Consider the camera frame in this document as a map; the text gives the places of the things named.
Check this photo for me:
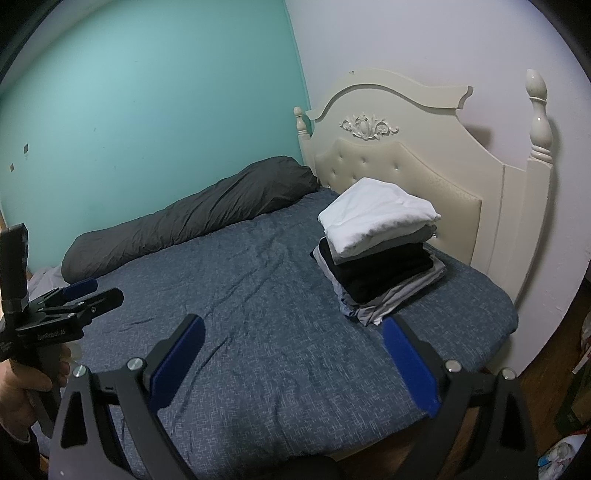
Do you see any light blue folded garment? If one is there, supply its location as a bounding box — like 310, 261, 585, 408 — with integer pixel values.
338, 284, 361, 318

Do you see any grey folded sweatshirt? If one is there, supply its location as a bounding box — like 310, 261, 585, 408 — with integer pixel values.
335, 224, 438, 265

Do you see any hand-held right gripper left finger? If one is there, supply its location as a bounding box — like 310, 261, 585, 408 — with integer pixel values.
48, 314, 206, 480

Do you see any person's left forearm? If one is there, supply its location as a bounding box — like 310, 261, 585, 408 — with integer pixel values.
0, 422, 35, 480

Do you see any cream tufted headboard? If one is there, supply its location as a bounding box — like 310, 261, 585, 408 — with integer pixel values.
294, 68, 555, 315

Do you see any blue-grey bed sheet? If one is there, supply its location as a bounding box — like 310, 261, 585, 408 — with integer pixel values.
28, 187, 519, 480

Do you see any person's left hand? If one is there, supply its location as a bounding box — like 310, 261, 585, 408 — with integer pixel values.
0, 344, 72, 435

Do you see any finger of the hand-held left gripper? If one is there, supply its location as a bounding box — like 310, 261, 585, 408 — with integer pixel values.
34, 278, 99, 311
39, 287, 124, 326

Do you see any white t-shirt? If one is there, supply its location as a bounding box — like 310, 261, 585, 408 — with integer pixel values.
318, 177, 441, 258

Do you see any dark grey long pillow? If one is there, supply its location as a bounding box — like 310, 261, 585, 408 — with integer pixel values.
61, 156, 320, 284

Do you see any light grey blanket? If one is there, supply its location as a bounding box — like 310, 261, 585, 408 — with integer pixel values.
27, 266, 68, 298

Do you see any lavender folded garment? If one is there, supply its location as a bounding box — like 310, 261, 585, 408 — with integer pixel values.
313, 244, 447, 326

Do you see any white plastic bag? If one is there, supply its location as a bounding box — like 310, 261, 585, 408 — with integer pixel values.
537, 433, 588, 480

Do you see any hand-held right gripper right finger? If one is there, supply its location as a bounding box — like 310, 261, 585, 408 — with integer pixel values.
382, 316, 539, 480

